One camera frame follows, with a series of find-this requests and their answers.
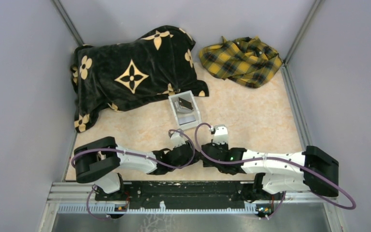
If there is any white plastic card tray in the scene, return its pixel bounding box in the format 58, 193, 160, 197
168, 90, 202, 131

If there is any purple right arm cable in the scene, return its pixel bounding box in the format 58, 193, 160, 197
194, 123, 357, 220

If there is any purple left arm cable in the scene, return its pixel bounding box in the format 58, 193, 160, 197
71, 129, 196, 221

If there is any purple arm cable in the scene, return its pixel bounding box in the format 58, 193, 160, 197
71, 129, 196, 221
194, 123, 357, 220

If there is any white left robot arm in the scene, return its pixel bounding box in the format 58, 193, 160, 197
71, 136, 197, 200

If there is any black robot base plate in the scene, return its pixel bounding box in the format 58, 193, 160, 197
95, 181, 282, 210

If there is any black floral velvet blanket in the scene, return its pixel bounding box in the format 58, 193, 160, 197
70, 25, 209, 133

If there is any dark card in tray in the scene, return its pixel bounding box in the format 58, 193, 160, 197
178, 98, 194, 114

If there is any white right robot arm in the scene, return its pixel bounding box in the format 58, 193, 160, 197
201, 143, 339, 199

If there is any aluminium frame rail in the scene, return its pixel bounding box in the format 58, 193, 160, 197
36, 182, 301, 232

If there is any yellow plaid cloth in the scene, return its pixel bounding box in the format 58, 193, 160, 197
199, 37, 283, 88

